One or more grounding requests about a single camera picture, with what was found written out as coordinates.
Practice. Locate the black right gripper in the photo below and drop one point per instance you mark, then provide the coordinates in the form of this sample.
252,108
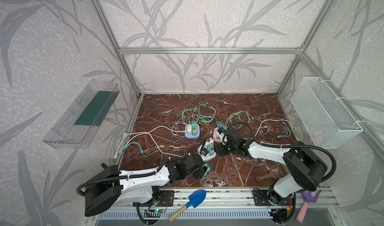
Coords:
228,140

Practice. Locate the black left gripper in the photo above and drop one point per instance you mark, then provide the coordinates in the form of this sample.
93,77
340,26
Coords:
199,160

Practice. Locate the pink power socket cube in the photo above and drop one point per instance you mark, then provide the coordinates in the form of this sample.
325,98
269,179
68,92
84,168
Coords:
217,136

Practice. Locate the white power socket cube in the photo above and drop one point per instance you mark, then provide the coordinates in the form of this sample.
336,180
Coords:
207,151

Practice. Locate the blue power socket cube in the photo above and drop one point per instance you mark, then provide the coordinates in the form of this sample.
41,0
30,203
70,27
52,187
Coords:
188,132

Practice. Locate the teal charger plug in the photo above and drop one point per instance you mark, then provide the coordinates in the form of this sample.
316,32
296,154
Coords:
207,167
211,150

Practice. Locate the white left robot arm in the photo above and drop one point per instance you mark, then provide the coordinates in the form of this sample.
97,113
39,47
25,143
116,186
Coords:
112,185

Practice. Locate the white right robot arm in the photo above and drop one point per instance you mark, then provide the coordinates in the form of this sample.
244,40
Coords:
308,166

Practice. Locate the blue toy shovel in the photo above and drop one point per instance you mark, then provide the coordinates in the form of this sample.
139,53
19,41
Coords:
195,199

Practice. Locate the brown toy rake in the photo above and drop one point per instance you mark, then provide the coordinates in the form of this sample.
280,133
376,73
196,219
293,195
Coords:
276,172

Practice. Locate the purple toy rake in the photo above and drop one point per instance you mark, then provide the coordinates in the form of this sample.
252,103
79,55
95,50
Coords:
309,198

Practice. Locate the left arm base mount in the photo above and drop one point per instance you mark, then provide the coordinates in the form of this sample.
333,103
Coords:
162,198

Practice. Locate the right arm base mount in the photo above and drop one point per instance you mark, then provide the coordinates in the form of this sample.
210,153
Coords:
263,198

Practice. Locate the white wire basket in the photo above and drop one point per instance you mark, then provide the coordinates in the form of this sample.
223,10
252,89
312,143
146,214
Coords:
325,117

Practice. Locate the clear plastic wall bin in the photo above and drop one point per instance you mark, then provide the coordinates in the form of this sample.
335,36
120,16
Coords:
80,123

